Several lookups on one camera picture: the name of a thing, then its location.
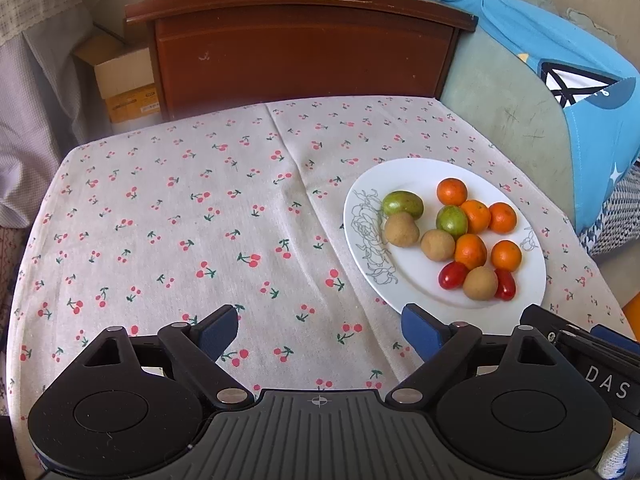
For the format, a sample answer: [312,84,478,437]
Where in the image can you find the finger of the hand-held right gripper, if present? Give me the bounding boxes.
[519,303,581,347]
[589,325,640,358]

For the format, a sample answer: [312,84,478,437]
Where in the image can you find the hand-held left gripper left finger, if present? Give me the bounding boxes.
[82,304,256,408]

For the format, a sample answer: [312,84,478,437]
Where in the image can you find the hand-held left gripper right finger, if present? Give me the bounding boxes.
[385,302,556,406]

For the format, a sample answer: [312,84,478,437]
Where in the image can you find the red cherry tomato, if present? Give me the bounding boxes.
[494,268,517,302]
[438,261,469,290]

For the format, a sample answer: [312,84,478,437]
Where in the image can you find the brown round fruit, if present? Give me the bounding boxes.
[462,266,498,301]
[420,229,457,262]
[384,212,421,248]

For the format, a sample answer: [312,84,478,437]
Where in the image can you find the mandarin orange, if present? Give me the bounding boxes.
[454,233,488,271]
[488,202,518,234]
[490,240,523,273]
[436,178,469,207]
[460,200,492,234]

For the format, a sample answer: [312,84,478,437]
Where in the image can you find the green jujube fruit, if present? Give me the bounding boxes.
[436,205,469,239]
[382,190,424,220]

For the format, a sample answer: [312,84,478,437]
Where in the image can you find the white plate with rose drawing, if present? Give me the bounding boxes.
[343,158,547,311]

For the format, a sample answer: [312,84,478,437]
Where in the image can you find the orange plastic item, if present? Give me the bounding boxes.
[621,292,640,332]

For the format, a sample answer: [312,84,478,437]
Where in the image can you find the white knitted cloth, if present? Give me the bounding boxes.
[602,437,640,480]

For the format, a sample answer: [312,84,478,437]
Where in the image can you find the cherry print tablecloth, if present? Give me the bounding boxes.
[5,96,632,467]

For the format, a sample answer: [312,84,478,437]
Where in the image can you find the black white patterned blanket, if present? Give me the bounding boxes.
[575,164,640,259]

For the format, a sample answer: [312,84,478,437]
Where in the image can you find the blue printed cloth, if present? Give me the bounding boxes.
[399,0,640,235]

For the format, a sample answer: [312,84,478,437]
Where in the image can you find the grey-green sofa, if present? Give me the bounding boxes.
[439,25,577,223]

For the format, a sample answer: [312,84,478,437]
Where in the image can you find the yellow carton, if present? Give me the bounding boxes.
[104,86,164,126]

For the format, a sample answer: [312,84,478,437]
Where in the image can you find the open cardboard box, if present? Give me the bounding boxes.
[72,35,161,102]

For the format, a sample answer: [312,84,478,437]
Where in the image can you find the brown wooden nightstand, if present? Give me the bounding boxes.
[124,0,479,122]

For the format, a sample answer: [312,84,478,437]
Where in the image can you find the grey checked cloth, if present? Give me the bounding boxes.
[0,0,114,232]

